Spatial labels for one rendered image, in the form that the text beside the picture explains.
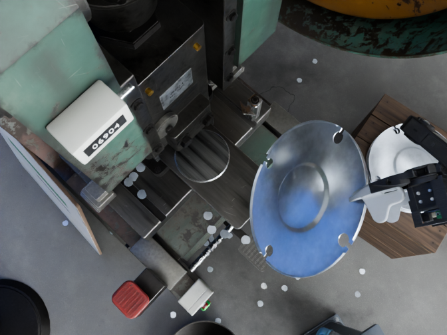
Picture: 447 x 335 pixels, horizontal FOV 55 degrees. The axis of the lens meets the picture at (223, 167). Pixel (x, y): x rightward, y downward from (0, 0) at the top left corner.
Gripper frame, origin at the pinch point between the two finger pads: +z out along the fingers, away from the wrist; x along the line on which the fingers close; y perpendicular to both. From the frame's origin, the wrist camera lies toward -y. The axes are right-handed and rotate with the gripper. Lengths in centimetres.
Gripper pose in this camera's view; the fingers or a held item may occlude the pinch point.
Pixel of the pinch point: (358, 193)
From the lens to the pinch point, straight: 72.7
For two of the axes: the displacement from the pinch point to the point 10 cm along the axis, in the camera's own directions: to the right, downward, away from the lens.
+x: 7.0, 0.8, 7.1
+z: -7.0, 2.9, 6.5
